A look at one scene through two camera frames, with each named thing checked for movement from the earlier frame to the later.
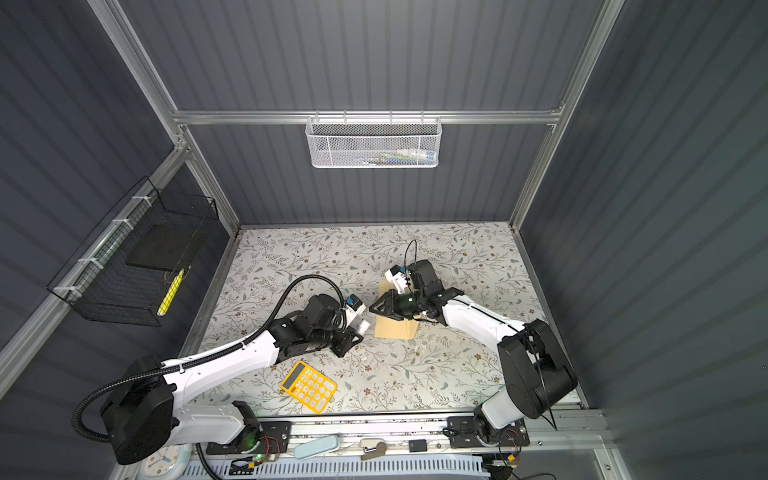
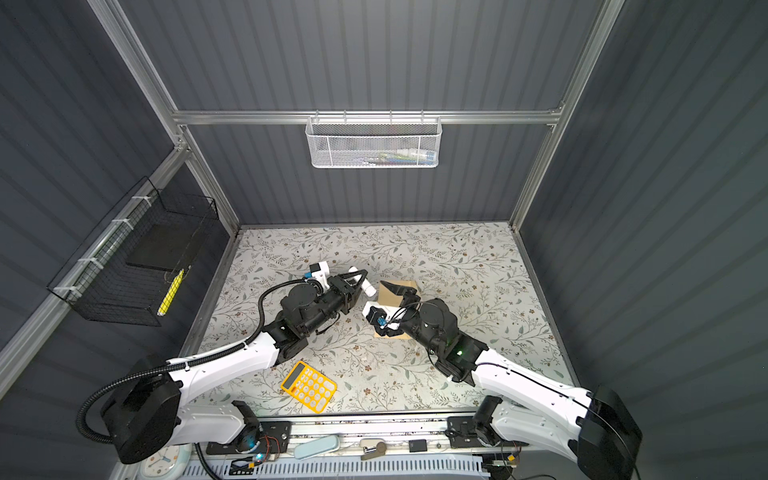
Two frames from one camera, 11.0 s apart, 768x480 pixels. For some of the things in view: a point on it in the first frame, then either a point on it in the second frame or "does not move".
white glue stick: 363,327 -> 366,287
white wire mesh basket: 374,142 does not move
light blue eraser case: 317,447 does not move
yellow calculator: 309,387 does not move
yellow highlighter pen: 170,294 does not move
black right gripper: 390,304 -> 410,294
